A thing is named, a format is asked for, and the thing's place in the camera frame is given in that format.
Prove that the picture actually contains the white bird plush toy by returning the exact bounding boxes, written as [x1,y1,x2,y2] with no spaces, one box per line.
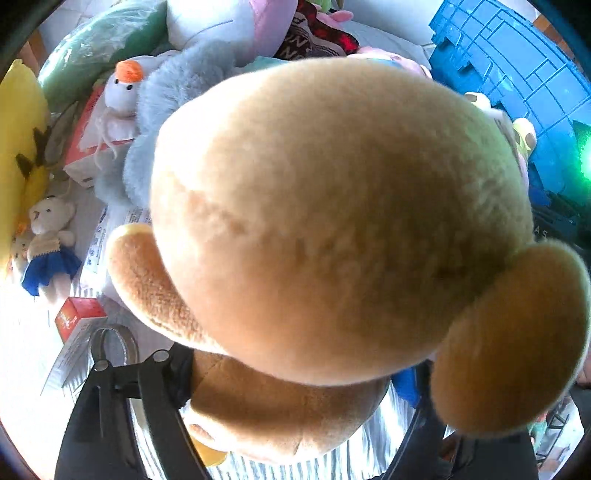
[95,58,158,171]

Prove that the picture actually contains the white and pink plush toy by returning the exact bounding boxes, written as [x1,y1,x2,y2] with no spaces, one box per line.
[165,0,298,61]

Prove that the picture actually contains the small beige plush doll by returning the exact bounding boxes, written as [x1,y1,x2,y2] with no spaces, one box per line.
[9,226,33,278]

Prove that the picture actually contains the small bear doll blue skirt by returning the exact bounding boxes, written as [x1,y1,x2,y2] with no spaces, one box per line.
[21,196,83,303]

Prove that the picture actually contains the clear plastic packet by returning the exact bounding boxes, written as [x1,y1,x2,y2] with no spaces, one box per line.
[41,318,109,398]

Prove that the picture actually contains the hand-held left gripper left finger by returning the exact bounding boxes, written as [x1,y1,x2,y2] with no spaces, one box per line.
[54,344,208,480]

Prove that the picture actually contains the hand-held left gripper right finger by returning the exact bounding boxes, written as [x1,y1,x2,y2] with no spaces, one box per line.
[383,360,539,480]

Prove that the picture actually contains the grey-blue plush toy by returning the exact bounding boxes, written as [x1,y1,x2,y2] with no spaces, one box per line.
[95,44,241,208]

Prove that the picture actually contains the white pillow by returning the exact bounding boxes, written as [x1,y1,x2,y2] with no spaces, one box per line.
[346,21,435,51]

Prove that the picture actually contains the small red box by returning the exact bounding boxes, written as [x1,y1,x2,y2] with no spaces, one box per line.
[54,296,108,342]

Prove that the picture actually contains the pink and white box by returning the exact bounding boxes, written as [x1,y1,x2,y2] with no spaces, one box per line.
[64,85,139,188]

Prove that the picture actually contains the large brown teddy bear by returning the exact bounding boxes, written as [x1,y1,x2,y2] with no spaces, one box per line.
[107,59,591,467]

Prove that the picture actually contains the blue plastic crate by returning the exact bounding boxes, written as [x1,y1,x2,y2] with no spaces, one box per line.
[428,0,591,195]

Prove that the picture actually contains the clear tape roll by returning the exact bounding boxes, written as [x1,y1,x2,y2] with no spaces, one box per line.
[92,325,140,370]

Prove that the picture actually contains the dark patterned cloth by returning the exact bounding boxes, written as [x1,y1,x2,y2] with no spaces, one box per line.
[272,0,361,61]

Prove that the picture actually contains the yellow plush toy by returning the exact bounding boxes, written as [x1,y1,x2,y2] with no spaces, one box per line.
[0,59,51,278]

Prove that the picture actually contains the green pillow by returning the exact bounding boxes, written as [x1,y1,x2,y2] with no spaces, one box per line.
[39,0,174,112]

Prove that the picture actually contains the pink pig plush blue clothes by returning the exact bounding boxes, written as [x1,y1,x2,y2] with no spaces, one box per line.
[346,46,432,79]

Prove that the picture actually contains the white printed packet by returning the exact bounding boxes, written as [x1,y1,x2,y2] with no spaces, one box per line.
[81,205,153,296]

